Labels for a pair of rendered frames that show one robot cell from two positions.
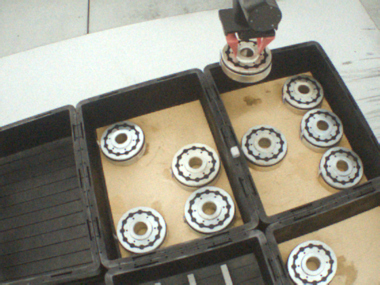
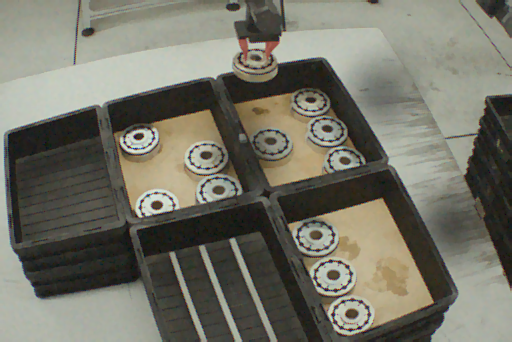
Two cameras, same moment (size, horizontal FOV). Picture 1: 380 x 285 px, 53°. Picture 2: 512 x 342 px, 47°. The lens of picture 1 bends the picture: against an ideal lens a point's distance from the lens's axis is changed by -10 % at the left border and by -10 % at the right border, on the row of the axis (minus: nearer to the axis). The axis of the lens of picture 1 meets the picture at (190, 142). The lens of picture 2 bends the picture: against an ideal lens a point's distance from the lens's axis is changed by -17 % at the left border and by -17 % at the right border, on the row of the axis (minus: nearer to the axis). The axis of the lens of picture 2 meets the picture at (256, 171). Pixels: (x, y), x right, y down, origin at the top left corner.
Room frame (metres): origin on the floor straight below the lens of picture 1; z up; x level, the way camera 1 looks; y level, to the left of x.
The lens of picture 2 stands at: (-0.66, 0.13, 2.02)
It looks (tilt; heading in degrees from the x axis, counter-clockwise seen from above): 48 degrees down; 347
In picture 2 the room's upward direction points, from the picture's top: 2 degrees clockwise
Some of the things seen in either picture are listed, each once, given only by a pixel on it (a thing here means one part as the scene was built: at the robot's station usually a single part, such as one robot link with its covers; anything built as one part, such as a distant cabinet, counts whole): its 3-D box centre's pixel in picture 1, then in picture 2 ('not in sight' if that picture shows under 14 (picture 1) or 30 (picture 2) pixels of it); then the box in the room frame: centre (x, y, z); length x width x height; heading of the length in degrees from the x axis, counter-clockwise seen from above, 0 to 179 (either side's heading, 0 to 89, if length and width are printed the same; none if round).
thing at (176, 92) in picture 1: (160, 172); (174, 162); (0.42, 0.07, 0.87); 0.40 x 0.30 x 0.11; 7
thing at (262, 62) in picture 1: (246, 54); (255, 59); (0.57, -0.14, 1.02); 0.10 x 0.10 x 0.01
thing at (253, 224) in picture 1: (157, 160); (173, 146); (0.42, 0.07, 0.92); 0.40 x 0.30 x 0.02; 7
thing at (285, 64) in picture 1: (293, 134); (298, 134); (0.46, -0.23, 0.87); 0.40 x 0.30 x 0.11; 7
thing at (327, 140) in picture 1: (321, 127); (327, 130); (0.47, -0.30, 0.86); 0.10 x 0.10 x 0.01
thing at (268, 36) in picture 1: (252, 36); (261, 43); (0.57, -0.16, 1.07); 0.07 x 0.07 x 0.09; 0
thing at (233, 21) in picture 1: (248, 9); (258, 20); (0.57, -0.15, 1.15); 0.10 x 0.07 x 0.07; 90
